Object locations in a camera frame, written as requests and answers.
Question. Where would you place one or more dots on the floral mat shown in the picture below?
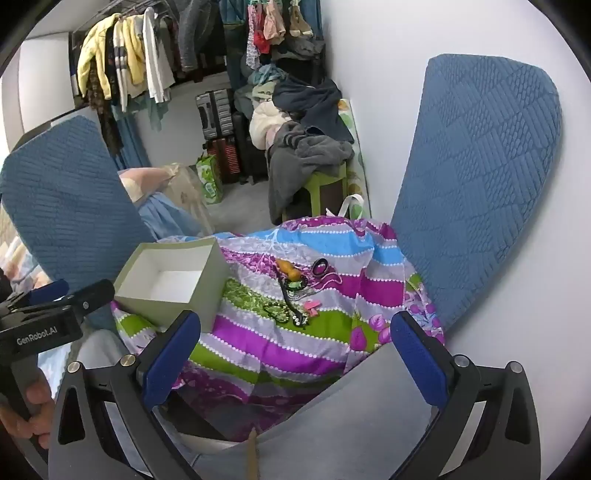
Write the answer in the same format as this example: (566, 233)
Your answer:
(358, 161)

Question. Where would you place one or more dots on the red and black suitcase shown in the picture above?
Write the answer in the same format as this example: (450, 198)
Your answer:
(224, 159)

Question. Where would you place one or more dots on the teal hanging cloth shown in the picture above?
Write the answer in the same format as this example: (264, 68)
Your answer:
(154, 113)

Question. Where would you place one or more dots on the hanging blue jeans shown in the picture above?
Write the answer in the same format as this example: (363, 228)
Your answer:
(194, 37)

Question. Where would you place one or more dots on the pink hair clip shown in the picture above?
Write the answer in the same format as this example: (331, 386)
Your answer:
(310, 308)

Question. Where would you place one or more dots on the pile of mixed clothes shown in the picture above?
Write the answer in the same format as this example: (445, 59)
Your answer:
(261, 78)

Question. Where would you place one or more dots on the person's left hand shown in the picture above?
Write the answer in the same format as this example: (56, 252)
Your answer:
(41, 406)

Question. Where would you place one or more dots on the grey hoodie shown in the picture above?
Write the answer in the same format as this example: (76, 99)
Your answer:
(304, 152)

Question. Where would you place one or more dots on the black patterned bangle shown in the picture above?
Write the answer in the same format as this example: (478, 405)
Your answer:
(319, 266)

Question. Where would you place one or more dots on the blue quilted cushion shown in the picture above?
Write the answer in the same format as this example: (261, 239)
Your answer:
(480, 175)
(60, 198)

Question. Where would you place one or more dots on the thin metal hair stick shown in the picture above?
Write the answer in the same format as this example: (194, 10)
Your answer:
(286, 295)

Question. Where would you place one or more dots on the yellow hanging jacket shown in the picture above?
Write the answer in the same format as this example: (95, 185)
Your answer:
(94, 50)

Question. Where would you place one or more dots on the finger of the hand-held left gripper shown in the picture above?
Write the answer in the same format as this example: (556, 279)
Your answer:
(48, 289)
(90, 295)

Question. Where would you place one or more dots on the green plastic stool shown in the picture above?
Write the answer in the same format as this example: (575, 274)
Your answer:
(323, 184)

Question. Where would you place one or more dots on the grey hard suitcase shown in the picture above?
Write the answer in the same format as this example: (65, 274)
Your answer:
(214, 113)

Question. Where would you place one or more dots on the orange hair clip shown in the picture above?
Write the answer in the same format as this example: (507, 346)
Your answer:
(288, 270)

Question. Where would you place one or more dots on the white tray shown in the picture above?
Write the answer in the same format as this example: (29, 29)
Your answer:
(203, 295)

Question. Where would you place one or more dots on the colourful striped floral blanket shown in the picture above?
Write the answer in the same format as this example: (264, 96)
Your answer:
(286, 350)

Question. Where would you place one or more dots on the dark blue jacket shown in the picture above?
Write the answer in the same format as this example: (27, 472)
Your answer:
(309, 104)

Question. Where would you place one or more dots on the green shopping bag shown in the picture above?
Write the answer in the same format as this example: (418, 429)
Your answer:
(210, 180)

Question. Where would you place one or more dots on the pink floral hanging garments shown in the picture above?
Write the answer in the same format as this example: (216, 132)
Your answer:
(263, 23)

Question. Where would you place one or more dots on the white hanging shirt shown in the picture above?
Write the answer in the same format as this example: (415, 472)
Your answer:
(154, 55)

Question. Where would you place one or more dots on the dark floral hanging garment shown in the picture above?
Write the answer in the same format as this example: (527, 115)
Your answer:
(104, 115)

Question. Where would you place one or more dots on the light blue cloth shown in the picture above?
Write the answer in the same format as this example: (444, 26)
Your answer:
(171, 214)

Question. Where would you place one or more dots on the person's grey pants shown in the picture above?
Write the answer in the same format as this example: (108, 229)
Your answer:
(351, 415)

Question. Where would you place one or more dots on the pastel patterned bedsheet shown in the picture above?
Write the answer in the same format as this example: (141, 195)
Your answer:
(14, 258)

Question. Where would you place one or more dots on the pink and beige bedding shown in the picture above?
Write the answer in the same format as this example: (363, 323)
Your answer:
(152, 177)

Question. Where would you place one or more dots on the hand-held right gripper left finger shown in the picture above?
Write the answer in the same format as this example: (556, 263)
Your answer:
(171, 360)

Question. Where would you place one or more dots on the cream fleece garment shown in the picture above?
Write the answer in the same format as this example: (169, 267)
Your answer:
(263, 122)

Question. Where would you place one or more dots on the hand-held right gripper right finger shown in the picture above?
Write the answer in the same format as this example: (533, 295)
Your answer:
(418, 364)

